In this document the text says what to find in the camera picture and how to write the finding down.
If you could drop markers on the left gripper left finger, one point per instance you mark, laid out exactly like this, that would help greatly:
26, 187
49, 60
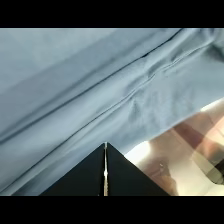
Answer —
83, 176

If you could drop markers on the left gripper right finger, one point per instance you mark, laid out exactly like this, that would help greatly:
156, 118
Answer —
130, 176

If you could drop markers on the blue shirt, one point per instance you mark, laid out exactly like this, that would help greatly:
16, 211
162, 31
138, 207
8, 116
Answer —
83, 83

